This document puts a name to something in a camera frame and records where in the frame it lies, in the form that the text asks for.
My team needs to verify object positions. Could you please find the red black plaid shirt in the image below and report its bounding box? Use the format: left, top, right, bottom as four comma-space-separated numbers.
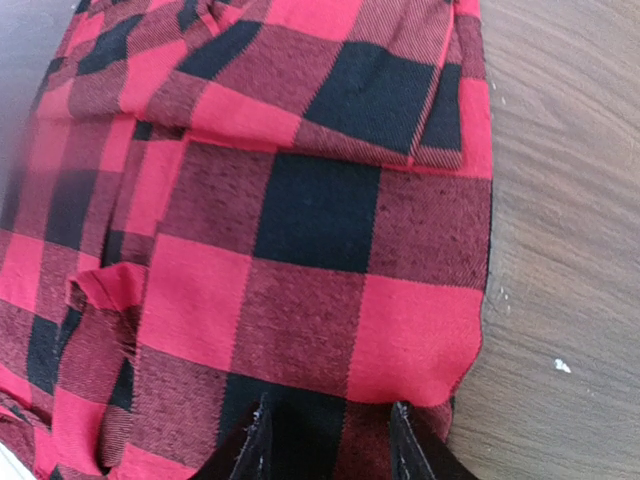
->
1, 1, 492, 479

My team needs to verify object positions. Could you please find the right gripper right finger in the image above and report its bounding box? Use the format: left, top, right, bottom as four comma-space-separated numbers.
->
389, 402, 478, 480

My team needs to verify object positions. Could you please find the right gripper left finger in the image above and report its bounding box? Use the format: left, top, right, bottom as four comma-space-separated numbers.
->
192, 394, 273, 480

